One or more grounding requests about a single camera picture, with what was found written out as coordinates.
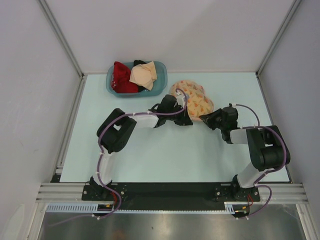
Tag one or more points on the aluminium frame post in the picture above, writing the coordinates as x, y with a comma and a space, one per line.
44, 6
279, 34

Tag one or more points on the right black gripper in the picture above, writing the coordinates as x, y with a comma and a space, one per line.
209, 118

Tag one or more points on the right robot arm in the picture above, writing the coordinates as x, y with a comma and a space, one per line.
268, 152

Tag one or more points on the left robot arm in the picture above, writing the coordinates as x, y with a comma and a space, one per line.
115, 132

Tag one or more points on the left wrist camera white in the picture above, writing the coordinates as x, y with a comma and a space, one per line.
181, 99

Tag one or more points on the beige bra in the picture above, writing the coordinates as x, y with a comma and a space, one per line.
144, 75

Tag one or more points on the red garment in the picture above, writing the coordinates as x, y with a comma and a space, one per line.
121, 79

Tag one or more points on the black garment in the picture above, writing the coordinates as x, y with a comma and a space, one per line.
138, 62

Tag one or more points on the teal plastic basket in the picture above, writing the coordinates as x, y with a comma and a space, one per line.
159, 85

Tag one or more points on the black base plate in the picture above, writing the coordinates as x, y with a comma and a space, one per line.
172, 194

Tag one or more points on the right aluminium frame post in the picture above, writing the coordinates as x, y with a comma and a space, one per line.
279, 34

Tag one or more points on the left aluminium frame post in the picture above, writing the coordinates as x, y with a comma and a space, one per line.
44, 6

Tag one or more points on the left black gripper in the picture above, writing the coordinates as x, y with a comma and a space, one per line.
184, 120

